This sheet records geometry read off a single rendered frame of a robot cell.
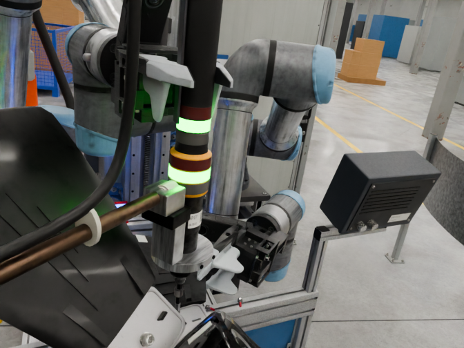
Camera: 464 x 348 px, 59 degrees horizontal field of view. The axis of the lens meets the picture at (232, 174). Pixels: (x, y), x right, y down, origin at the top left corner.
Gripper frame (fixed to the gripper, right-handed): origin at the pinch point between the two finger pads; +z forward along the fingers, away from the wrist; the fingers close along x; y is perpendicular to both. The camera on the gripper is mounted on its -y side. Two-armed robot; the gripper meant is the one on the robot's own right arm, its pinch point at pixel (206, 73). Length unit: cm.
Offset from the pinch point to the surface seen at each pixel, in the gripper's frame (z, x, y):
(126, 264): -0.2, 7.2, 18.9
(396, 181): -19, -71, 29
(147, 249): -20.8, -4.9, 32.4
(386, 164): -23, -72, 26
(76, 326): 3.5, 13.0, 21.3
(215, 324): 6.5, 0.3, 23.9
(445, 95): -290, -622, 77
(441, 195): -70, -215, 80
